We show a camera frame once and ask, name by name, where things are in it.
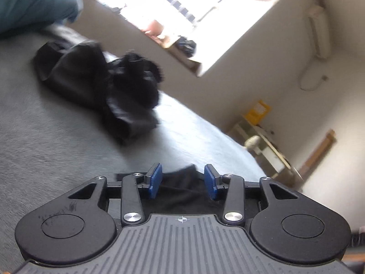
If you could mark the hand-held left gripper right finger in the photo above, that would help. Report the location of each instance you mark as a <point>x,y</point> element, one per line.
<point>210,181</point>

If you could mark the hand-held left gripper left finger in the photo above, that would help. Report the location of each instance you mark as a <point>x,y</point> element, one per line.
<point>155,181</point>

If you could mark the black printed T-shirt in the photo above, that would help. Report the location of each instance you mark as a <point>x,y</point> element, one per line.
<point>182,194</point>

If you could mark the plain black shirt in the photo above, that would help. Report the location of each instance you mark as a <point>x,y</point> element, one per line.
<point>74,74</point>

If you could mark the smooth black garment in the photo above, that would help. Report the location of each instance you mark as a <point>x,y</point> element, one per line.
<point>131,122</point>

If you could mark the white shelf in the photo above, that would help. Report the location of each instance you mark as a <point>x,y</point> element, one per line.
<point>271,148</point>

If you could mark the yellow box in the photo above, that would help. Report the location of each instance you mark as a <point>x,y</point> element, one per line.
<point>258,112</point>

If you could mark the black frilly garment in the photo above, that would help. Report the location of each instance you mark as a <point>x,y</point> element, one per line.
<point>134,80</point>

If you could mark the long cardboard plank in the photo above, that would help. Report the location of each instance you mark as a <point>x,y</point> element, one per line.
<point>319,152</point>

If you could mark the cardboard box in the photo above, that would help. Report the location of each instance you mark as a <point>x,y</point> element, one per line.
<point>194,62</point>

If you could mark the black cloth bundle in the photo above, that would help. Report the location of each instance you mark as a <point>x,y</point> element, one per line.
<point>186,47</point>

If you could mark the pink round pot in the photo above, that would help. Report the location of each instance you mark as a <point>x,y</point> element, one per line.
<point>155,27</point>

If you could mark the window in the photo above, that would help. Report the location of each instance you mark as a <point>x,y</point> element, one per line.
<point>214,5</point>

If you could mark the small dark object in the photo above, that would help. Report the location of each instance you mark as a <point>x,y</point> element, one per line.
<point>118,8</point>

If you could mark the white air conditioner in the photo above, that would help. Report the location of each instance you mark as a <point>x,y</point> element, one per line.
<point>319,31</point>

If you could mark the teal blue pillow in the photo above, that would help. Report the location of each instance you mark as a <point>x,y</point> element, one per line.
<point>34,2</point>

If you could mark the white bed post finial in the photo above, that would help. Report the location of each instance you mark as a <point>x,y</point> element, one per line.
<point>252,142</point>

